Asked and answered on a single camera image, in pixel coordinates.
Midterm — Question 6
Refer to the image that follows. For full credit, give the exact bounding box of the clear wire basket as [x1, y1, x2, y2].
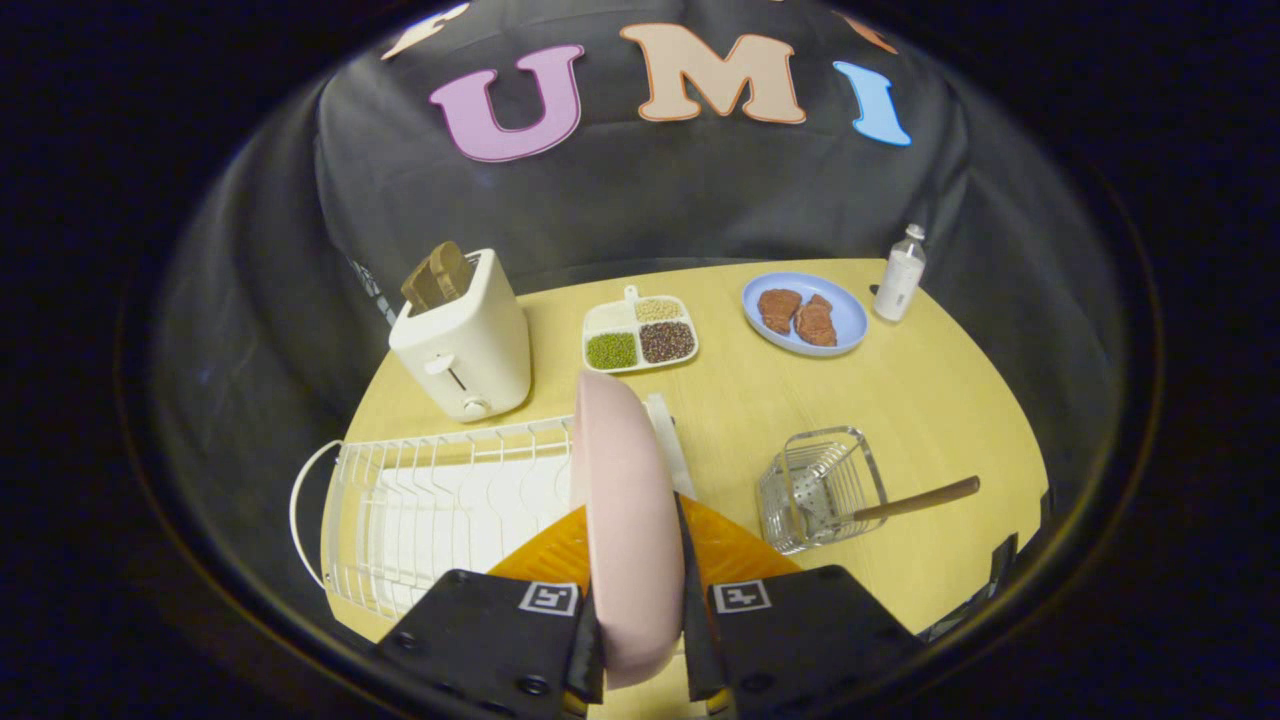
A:
[756, 426, 889, 556]

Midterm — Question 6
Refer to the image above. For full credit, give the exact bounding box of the white divided tray of beans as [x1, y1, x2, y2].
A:
[582, 286, 700, 375]

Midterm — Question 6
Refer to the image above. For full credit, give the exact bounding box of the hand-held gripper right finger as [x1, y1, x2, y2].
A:
[674, 492, 923, 720]

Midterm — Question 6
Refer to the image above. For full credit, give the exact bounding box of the black backdrop cloth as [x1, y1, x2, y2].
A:
[150, 0, 1131, 641]

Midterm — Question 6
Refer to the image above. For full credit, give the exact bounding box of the pink plate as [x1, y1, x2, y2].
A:
[570, 370, 689, 691]

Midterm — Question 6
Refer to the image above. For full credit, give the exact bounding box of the white plastic bottle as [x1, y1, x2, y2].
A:
[873, 224, 928, 324]

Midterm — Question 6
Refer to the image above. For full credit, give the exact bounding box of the wooden-handled slotted spoon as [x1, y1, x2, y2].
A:
[788, 466, 982, 535]

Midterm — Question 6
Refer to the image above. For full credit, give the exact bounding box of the white toaster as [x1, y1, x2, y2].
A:
[388, 248, 533, 423]

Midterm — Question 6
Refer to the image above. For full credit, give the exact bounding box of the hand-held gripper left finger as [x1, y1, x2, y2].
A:
[372, 505, 607, 720]

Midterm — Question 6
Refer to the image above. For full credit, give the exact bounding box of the brown toast slice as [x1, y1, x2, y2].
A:
[401, 241, 475, 309]

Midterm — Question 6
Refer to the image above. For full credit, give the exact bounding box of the blue plate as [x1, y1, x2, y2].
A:
[741, 272, 869, 358]

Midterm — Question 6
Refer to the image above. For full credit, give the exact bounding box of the brown meat piece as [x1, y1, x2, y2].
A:
[794, 294, 839, 349]
[757, 288, 804, 336]

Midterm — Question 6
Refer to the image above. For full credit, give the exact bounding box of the white wire dish rack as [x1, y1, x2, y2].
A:
[289, 392, 698, 623]

